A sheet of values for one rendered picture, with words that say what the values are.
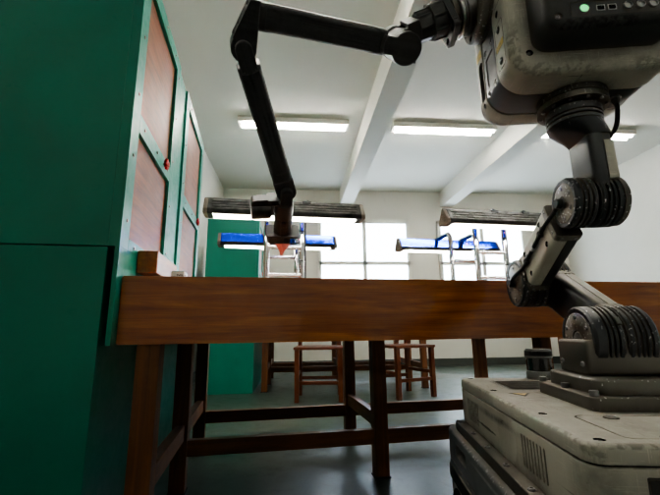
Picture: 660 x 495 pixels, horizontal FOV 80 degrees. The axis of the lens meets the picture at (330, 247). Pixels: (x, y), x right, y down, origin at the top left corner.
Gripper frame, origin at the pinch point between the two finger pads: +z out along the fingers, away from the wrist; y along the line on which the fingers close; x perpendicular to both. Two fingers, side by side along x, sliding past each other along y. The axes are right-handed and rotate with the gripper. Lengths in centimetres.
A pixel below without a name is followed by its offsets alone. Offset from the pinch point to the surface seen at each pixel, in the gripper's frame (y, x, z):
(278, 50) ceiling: -5, -275, -1
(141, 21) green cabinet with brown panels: 44, -42, -56
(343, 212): -24.9, -26.1, 0.6
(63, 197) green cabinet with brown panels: 59, 3, -20
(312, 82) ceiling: -40, -301, 31
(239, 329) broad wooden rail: 12.3, 27.2, 5.7
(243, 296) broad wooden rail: 11.4, 19.9, -0.2
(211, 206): 25.0, -26.1, -0.1
